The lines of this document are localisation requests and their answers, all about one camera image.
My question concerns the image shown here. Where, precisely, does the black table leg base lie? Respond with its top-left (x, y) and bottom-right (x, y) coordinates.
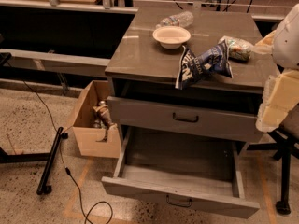
top-left (0, 127), bottom-right (68, 195)

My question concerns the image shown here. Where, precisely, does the clear plastic water bottle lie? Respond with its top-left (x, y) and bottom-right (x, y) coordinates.
top-left (156, 11), bottom-right (193, 28)

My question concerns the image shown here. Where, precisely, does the grey drawer cabinet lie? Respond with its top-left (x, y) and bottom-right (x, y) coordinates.
top-left (106, 8), bottom-right (278, 144)

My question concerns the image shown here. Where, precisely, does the blue chip bag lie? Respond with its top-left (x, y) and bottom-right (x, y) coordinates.
top-left (175, 40), bottom-right (233, 90)

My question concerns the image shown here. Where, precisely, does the grey drawer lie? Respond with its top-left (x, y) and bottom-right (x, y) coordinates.
top-left (107, 96), bottom-right (263, 143)
top-left (102, 127), bottom-right (260, 219)

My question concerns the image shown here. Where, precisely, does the green white snack bag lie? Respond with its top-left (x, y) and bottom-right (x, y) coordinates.
top-left (220, 35), bottom-right (253, 62)

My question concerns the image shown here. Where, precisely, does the black floor cable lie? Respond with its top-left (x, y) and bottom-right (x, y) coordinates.
top-left (6, 63), bottom-right (114, 224)

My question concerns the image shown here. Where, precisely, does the grey top drawer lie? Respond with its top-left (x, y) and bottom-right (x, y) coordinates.
top-left (107, 96), bottom-right (263, 143)

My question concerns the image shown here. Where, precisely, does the crumpled brown wrapper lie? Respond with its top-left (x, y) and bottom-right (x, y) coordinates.
top-left (93, 105), bottom-right (117, 142)

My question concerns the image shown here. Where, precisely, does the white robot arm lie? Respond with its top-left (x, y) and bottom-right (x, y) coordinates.
top-left (254, 4), bottom-right (299, 133)

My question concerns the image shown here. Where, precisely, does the black office chair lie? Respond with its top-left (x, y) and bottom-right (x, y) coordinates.
top-left (246, 105), bottom-right (299, 215)

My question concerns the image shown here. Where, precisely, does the grey metal bench rail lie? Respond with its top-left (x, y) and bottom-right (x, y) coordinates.
top-left (0, 49), bottom-right (109, 77)

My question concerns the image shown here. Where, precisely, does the white paper bowl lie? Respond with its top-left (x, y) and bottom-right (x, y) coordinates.
top-left (152, 26), bottom-right (191, 49)

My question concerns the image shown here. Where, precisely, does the cardboard box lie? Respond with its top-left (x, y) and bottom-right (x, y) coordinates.
top-left (64, 80), bottom-right (121, 158)

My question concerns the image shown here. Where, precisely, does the grey bottom drawer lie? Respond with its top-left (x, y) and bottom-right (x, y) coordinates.
top-left (102, 127), bottom-right (260, 219)

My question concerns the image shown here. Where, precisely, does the metal can in box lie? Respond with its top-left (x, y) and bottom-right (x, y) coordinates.
top-left (98, 100), bottom-right (107, 106)

